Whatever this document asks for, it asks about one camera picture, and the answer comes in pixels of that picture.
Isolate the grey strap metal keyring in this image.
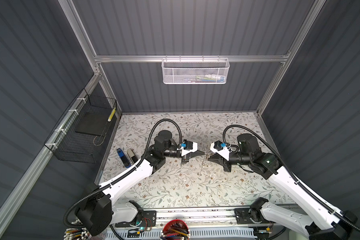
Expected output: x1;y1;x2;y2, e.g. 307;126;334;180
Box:
198;153;210;176

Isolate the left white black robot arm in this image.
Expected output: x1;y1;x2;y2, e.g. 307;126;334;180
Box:
75;130;204;236

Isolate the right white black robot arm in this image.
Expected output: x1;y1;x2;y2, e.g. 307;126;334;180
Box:
209;134;358;240

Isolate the blue usb stick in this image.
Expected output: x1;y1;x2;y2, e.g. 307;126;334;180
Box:
117;148;131;168

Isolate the red pencil cup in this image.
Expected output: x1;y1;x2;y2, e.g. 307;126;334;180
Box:
160;219;191;240

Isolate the yellow marker pen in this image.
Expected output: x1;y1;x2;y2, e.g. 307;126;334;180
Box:
108;108;116;122

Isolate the clear pencil jar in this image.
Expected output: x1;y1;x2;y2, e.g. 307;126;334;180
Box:
63;227;92;240

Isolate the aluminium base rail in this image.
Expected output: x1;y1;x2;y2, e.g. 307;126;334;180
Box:
107;206;301;238

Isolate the white mesh wall basket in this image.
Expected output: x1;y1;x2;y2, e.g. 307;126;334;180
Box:
161;57;230;85

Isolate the black wire wall basket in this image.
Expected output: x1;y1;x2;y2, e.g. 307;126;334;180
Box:
45;90;118;164

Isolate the left black corrugated cable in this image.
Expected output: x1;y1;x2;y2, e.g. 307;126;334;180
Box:
62;118;183;229

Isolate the black corrugated cable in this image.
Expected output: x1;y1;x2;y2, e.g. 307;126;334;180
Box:
222;124;360;239
62;118;183;229

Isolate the right black corrugated cable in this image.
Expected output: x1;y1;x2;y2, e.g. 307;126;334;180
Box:
222;124;360;239

